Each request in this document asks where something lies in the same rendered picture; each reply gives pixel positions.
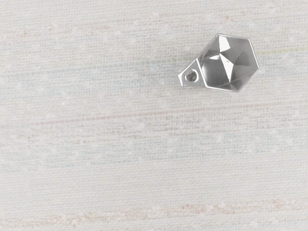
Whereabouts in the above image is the silver faceted mug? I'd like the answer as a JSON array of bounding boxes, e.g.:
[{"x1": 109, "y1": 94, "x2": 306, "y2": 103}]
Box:
[{"x1": 177, "y1": 33, "x2": 261, "y2": 93}]

